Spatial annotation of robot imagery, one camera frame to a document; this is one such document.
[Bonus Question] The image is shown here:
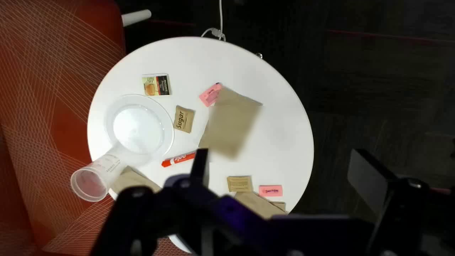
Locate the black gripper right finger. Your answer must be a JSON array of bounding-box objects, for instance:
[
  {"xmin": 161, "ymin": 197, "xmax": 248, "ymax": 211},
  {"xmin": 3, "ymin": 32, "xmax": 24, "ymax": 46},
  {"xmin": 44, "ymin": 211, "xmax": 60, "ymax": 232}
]
[{"xmin": 347, "ymin": 150, "xmax": 398, "ymax": 217}]

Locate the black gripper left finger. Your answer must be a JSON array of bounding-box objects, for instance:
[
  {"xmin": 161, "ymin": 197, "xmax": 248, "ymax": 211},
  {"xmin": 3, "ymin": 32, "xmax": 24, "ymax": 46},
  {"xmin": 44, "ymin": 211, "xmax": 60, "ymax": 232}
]
[{"xmin": 191, "ymin": 148, "xmax": 209, "ymax": 187}]

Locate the orange Expo marker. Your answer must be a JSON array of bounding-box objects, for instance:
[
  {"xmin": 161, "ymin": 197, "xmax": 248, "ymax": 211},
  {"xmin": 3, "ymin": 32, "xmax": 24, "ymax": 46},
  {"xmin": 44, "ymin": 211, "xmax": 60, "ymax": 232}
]
[{"xmin": 161, "ymin": 151, "xmax": 196, "ymax": 168}]

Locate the clear plastic cup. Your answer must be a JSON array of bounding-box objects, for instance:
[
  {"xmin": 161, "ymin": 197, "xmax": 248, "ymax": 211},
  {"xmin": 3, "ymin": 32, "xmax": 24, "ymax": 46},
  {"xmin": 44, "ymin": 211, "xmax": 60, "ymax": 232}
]
[{"xmin": 70, "ymin": 143, "xmax": 147, "ymax": 202}]

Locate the small brown sugar packet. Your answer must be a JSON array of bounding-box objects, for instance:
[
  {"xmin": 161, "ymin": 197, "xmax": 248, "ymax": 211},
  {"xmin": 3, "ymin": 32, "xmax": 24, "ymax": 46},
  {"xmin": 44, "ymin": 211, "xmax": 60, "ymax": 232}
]
[{"xmin": 228, "ymin": 177, "xmax": 253, "ymax": 192}]

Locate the brown napkin at table edge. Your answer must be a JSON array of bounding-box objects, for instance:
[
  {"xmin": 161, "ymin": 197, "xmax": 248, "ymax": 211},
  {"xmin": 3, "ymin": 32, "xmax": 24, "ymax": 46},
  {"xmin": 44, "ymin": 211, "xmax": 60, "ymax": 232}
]
[{"xmin": 235, "ymin": 192, "xmax": 286, "ymax": 219}]

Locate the large brown paper napkin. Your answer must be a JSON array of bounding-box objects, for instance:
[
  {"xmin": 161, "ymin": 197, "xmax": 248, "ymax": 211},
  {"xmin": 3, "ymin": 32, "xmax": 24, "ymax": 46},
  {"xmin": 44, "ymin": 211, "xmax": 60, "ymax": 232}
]
[{"xmin": 199, "ymin": 87, "xmax": 263, "ymax": 161}]

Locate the folded brown napkin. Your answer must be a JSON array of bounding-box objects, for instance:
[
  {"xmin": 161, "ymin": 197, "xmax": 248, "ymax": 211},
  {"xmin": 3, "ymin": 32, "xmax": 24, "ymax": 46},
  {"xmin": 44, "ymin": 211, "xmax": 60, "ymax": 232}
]
[{"xmin": 111, "ymin": 167, "xmax": 161, "ymax": 194}]

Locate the pink sweetener packet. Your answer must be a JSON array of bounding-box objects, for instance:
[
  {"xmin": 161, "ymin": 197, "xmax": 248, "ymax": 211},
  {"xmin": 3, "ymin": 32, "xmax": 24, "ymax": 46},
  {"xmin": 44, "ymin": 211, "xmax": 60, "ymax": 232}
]
[
  {"xmin": 259, "ymin": 185, "xmax": 283, "ymax": 197},
  {"xmin": 199, "ymin": 83, "xmax": 223, "ymax": 107}
]

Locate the clear plastic plate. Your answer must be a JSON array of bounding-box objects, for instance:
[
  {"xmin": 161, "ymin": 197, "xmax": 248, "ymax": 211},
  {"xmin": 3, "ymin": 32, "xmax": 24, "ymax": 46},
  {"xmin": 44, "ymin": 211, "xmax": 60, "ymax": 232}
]
[{"xmin": 105, "ymin": 94, "xmax": 174, "ymax": 164}]

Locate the round white table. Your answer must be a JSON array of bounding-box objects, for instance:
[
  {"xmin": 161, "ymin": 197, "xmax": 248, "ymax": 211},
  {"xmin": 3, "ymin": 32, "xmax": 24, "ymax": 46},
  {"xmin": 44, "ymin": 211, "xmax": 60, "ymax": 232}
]
[{"xmin": 87, "ymin": 37, "xmax": 314, "ymax": 209}]

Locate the printed tea bag packet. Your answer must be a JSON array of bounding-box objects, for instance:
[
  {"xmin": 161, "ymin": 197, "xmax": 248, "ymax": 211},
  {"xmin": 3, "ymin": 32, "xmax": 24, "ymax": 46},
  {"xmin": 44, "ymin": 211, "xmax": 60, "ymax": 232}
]
[{"xmin": 142, "ymin": 74, "xmax": 172, "ymax": 97}]

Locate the white sofa leg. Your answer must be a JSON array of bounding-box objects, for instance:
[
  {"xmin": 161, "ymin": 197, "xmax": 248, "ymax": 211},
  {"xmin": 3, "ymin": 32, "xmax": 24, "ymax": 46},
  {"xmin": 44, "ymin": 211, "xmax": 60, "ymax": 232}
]
[{"xmin": 121, "ymin": 9, "xmax": 152, "ymax": 27}]

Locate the orange patterned sofa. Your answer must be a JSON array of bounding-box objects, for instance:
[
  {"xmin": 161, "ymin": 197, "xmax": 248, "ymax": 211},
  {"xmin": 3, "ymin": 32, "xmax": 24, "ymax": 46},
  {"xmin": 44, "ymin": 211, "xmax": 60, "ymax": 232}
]
[{"xmin": 0, "ymin": 0, "xmax": 125, "ymax": 256}]

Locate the white cable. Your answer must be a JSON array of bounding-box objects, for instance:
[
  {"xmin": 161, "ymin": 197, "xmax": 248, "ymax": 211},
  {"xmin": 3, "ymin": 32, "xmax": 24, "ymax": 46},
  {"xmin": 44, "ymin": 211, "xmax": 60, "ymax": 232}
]
[{"xmin": 201, "ymin": 0, "xmax": 265, "ymax": 60}]

